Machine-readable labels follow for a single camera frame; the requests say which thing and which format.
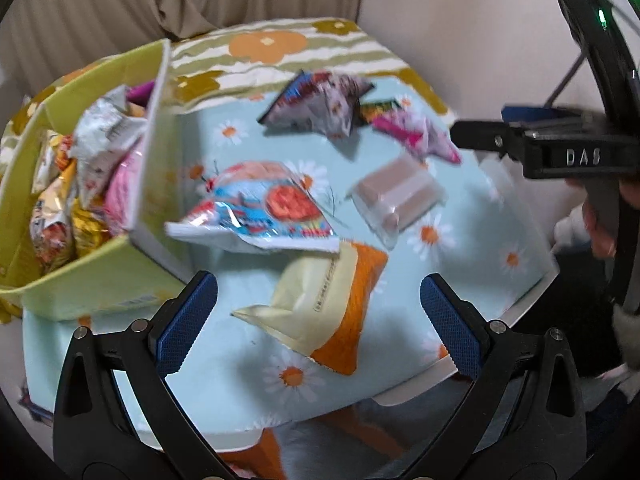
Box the gold snack packet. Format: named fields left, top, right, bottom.
left=70, top=200, right=114, bottom=262

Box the cream orange snack packet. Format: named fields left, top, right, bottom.
left=231, top=242, right=390, bottom=376

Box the silver dark blue snack packet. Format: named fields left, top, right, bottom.
left=257, top=70, right=376, bottom=139

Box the green cardboard box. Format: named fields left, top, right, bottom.
left=0, top=39, right=202, bottom=322

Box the grey white snack packet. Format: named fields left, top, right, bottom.
left=70, top=85, right=151, bottom=207

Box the yellow snack packet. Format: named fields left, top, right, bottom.
left=32, top=130, right=77, bottom=192

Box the pink white snack packet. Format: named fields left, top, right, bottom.
left=372, top=110, right=463, bottom=165

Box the pink marshmallow packet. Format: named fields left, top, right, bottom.
left=102, top=145, right=151, bottom=237

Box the floral striped blanket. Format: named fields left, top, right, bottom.
left=0, top=17, right=451, bottom=171

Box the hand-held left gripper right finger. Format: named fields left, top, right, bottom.
left=400, top=273, right=587, bottom=480

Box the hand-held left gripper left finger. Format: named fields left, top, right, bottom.
left=52, top=270, right=236, bottom=480

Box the brown wafer clear packet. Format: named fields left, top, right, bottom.
left=347, top=152, right=449, bottom=249

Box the purple chips packet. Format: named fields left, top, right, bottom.
left=125, top=82, right=157, bottom=107

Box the person's right hand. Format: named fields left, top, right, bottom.
left=581, top=179, right=624, bottom=259

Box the dark green snack packet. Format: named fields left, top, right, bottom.
left=357, top=100, right=404, bottom=124

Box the blue red snack packet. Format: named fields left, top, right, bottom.
left=165, top=160, right=342, bottom=257

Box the daisy print tablecloth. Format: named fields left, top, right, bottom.
left=20, top=67, right=558, bottom=436

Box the white garment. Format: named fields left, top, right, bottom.
left=552, top=205, right=594, bottom=252

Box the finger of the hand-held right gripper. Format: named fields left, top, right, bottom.
left=501, top=105, right=602, bottom=132
left=449, top=120, right=527, bottom=160

